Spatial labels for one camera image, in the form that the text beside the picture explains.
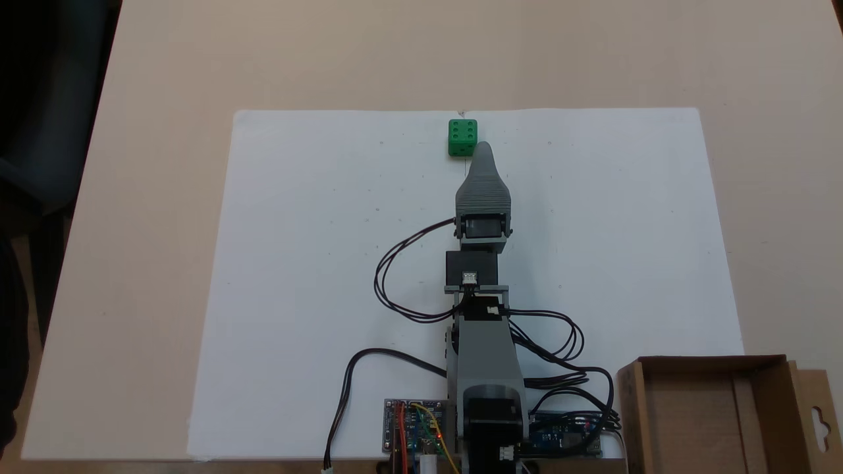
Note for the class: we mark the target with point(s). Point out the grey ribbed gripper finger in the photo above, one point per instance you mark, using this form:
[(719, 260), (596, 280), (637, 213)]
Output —
[(484, 187)]

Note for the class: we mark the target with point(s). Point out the white paper sheet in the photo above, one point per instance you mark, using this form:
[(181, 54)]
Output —
[(316, 276), (612, 230)]

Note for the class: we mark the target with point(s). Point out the brown cardboard box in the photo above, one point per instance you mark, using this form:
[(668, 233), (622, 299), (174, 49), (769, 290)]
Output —
[(718, 421)]

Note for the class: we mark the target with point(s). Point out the blue circuit board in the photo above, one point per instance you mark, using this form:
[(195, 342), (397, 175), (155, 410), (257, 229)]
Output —
[(560, 438)]

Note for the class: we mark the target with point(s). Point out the green dice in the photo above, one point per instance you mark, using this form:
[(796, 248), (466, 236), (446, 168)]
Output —
[(460, 135)]

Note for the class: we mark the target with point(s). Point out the person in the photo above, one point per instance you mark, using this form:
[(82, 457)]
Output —
[(12, 342)]

